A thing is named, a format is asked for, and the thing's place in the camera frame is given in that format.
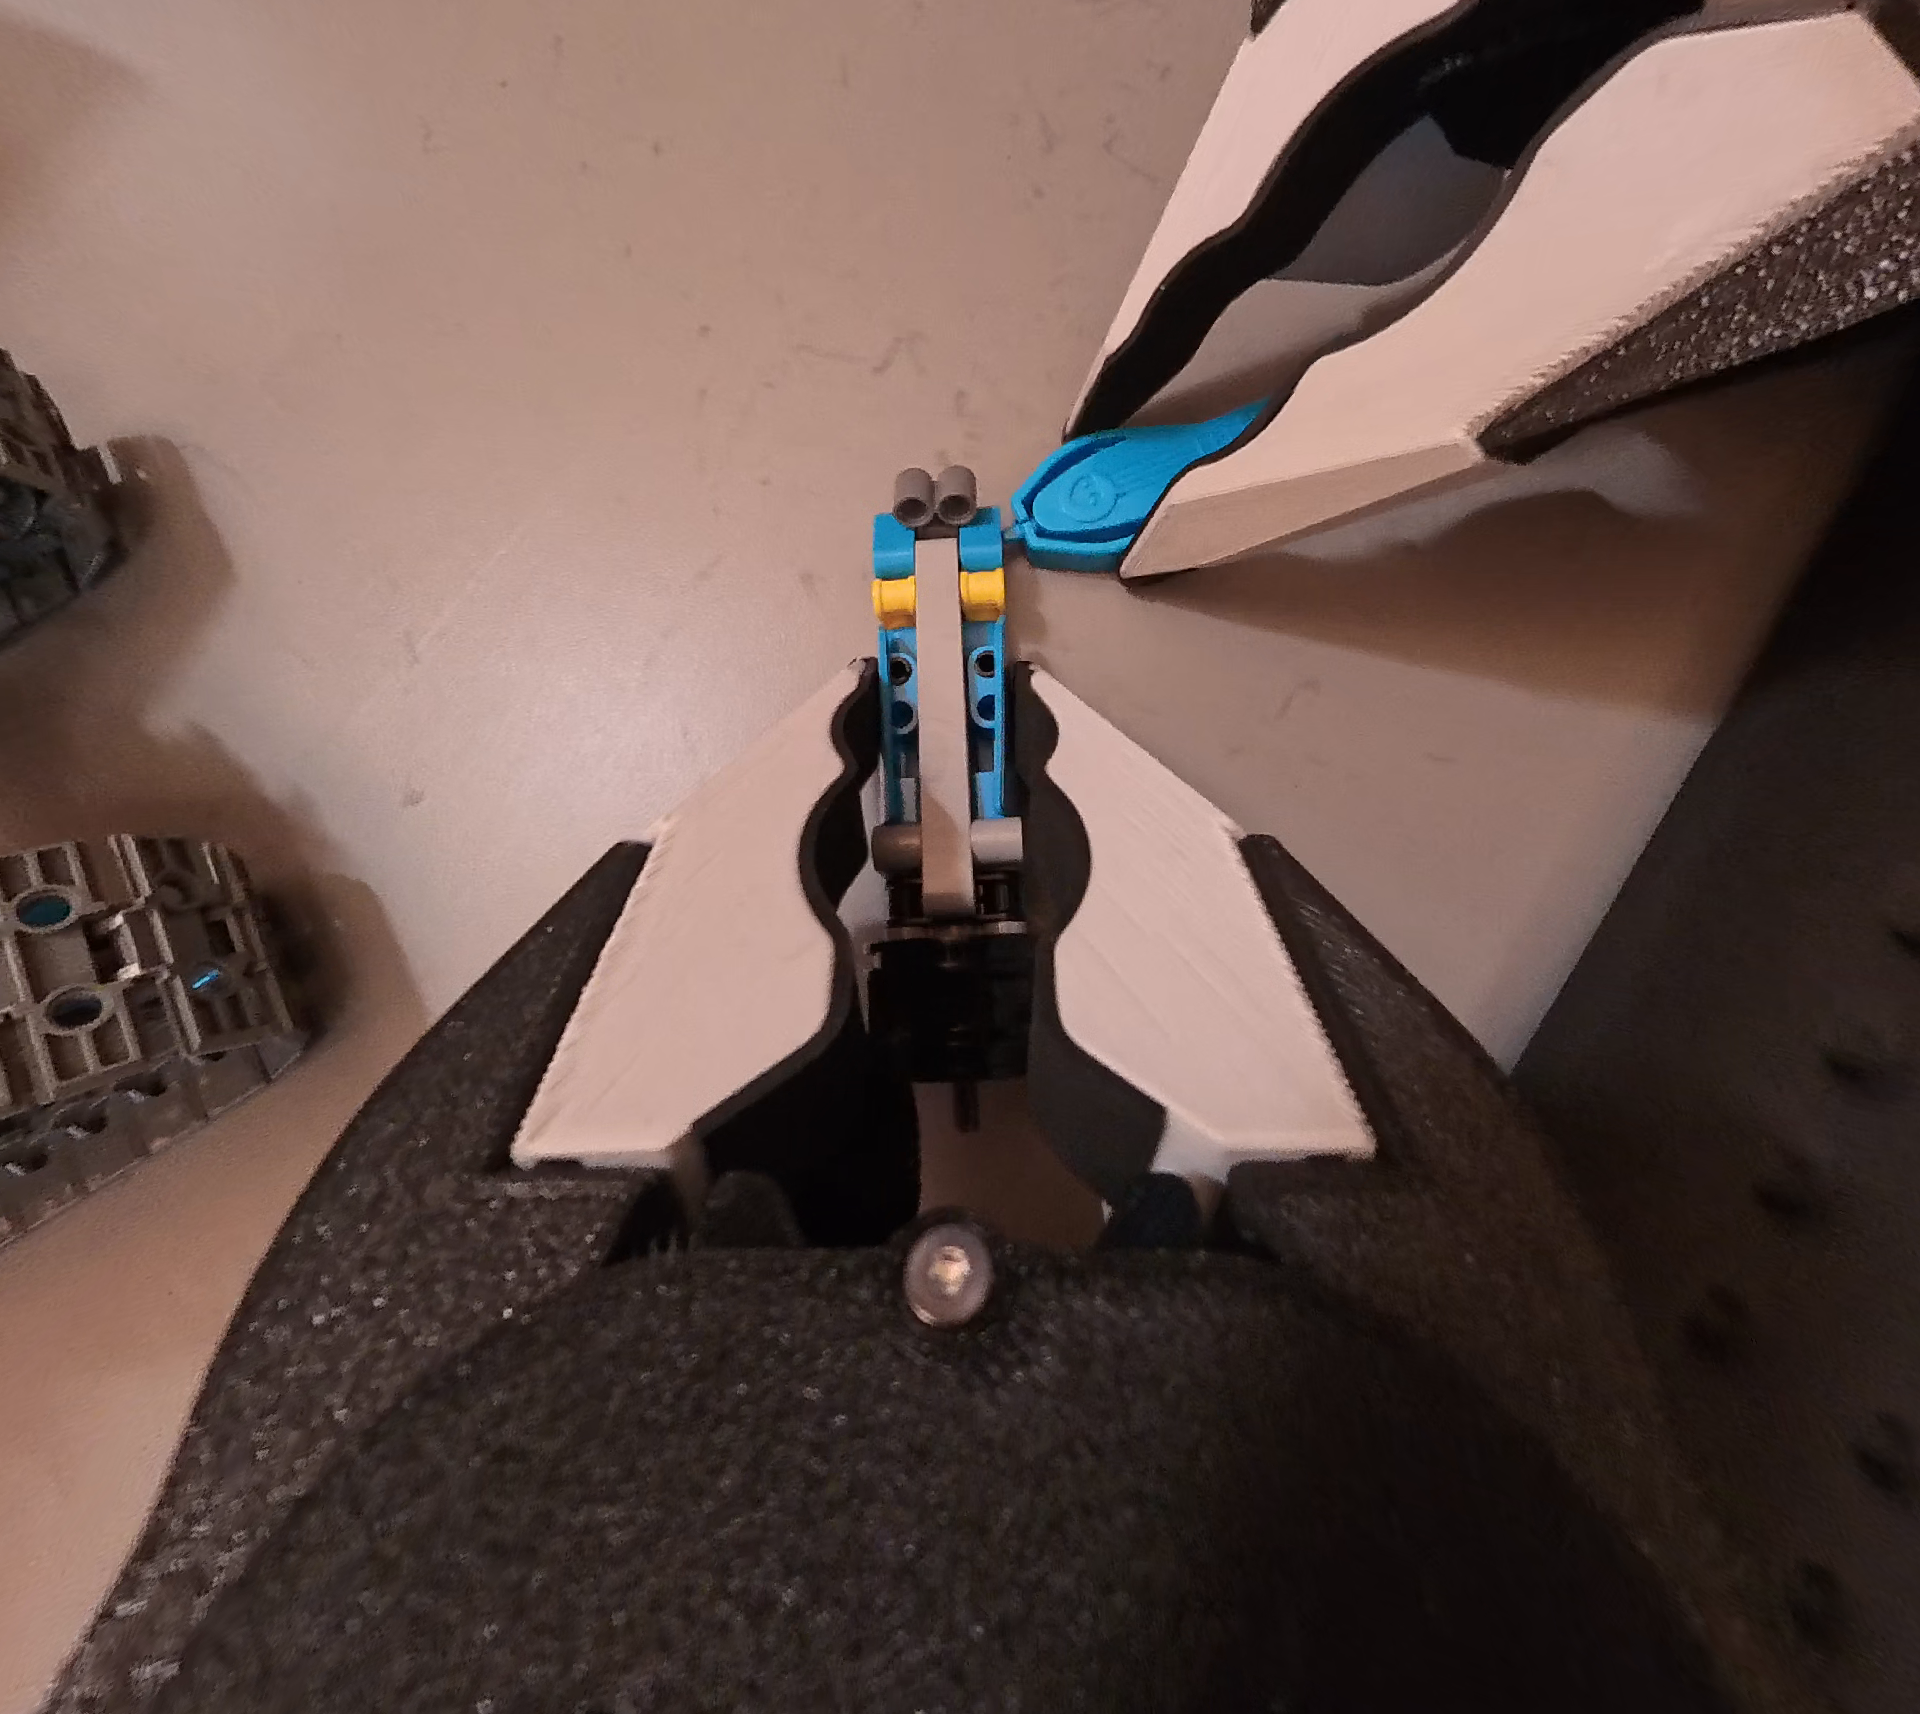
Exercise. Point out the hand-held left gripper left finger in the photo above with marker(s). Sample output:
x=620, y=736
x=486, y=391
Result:
x=704, y=978

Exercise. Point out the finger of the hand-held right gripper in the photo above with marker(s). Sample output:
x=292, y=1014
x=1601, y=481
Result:
x=1351, y=19
x=1651, y=215

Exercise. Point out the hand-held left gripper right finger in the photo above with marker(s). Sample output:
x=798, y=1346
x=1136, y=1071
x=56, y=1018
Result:
x=1201, y=994

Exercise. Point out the blue grey brick assembly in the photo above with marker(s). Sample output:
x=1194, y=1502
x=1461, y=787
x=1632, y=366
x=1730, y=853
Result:
x=942, y=694

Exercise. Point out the blue brick separator tool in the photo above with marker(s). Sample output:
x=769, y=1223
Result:
x=1094, y=498

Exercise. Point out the white desk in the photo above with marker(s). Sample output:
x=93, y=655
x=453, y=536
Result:
x=601, y=168

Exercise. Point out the blue tracked toy robot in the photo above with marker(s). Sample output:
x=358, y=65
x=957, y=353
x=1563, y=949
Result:
x=135, y=978

